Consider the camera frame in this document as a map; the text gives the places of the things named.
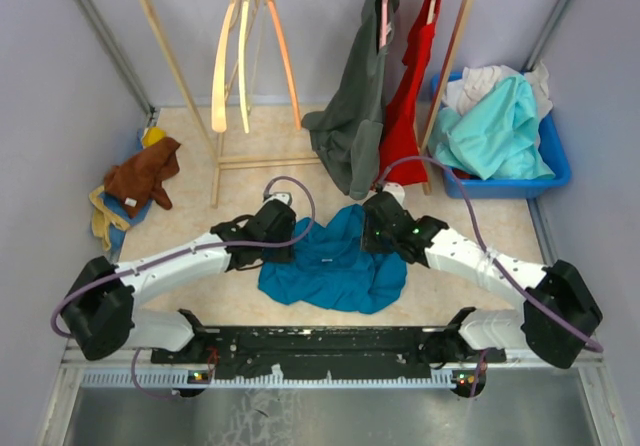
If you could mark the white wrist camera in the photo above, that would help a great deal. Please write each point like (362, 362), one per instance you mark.
(283, 197)
(396, 190)

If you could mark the white toothed cable duct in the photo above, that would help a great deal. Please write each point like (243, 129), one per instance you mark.
(173, 378)

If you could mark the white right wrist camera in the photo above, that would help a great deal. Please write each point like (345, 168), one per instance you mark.
(396, 190)

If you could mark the red t shirt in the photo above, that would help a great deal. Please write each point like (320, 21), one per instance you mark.
(398, 137)

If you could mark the cream wooden hanger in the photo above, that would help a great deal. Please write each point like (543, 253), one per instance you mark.
(248, 13)

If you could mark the brown cloth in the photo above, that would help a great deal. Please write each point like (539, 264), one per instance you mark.
(140, 179)

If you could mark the grey t shirt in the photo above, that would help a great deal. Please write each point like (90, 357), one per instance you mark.
(346, 135)

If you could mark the orange wooden hanger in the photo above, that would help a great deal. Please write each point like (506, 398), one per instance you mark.
(287, 65)

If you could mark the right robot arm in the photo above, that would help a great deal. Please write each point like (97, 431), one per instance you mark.
(552, 311)

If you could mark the light wooden hanger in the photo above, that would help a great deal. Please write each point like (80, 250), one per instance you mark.
(219, 85)

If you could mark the blue t shirt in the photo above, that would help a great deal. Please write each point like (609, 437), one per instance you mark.
(331, 271)

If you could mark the blue cloth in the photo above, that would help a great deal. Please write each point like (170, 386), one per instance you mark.
(114, 222)

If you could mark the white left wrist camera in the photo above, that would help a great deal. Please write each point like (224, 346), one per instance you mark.
(283, 197)

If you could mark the turquoise cloth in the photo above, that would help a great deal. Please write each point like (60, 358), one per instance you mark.
(499, 163)

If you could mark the blue plastic bin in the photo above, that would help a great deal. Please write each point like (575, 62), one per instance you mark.
(552, 153)

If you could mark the beige towel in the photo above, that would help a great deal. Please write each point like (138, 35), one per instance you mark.
(94, 201)

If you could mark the yellow cloth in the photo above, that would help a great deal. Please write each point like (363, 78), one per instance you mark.
(151, 136)

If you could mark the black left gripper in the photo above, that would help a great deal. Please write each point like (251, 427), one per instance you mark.
(283, 256)

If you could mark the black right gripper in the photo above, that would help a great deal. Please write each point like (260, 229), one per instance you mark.
(368, 243)

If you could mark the pink hanger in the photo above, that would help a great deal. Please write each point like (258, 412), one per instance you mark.
(384, 24)

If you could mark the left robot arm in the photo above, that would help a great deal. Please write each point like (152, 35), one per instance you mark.
(104, 311)

